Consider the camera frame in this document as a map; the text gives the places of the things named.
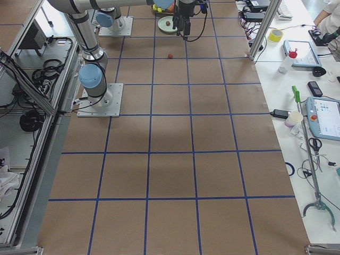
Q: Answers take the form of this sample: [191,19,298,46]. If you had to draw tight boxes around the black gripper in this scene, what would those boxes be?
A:
[172,0,197,37]

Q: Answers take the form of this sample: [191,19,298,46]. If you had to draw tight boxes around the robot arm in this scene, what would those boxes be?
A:
[96,7,125,31]
[49,0,205,63]

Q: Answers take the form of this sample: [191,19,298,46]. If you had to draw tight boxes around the light green plate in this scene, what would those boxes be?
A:
[157,16,178,33]

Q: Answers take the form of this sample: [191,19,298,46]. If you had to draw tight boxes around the red apple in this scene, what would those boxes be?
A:
[167,3,175,13]

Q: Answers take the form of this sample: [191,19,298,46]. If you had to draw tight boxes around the wicker basket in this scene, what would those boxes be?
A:
[151,3,175,14]

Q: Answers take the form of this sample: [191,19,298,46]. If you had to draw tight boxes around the yellow banana bunch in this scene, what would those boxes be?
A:
[152,4,163,13]

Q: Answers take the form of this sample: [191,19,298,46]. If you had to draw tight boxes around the yellow tape roll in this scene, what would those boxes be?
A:
[268,29,283,43]

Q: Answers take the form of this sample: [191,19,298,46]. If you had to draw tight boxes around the red capped squeeze bottle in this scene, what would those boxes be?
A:
[278,49,298,74]

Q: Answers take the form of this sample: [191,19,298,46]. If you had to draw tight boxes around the teach pendant far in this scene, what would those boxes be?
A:
[283,40,322,68]

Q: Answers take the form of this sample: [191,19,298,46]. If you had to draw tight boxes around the teach pendant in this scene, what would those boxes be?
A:
[283,40,322,68]
[305,97,339,141]

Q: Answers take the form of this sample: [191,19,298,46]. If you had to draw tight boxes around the black power adapter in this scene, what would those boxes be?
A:
[270,109,291,120]

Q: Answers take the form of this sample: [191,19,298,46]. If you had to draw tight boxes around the black small bowl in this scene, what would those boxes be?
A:
[312,66,327,78]

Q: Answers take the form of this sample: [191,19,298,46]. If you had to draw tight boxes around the white paper cup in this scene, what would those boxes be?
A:
[284,112,303,128]

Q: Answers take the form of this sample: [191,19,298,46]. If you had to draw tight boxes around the teach pendant near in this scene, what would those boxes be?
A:
[305,97,339,141]

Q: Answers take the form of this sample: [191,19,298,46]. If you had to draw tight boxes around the black scissors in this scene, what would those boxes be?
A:
[309,138,322,172]

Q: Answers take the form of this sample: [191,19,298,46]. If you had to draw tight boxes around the long reach grabber tool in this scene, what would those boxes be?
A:
[291,85,336,232]

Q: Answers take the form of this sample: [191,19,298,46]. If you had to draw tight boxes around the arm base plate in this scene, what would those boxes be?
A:
[77,83,123,117]
[99,16,133,37]

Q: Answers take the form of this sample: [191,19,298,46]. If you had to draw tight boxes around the aluminium frame post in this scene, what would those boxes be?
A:
[249,0,281,61]

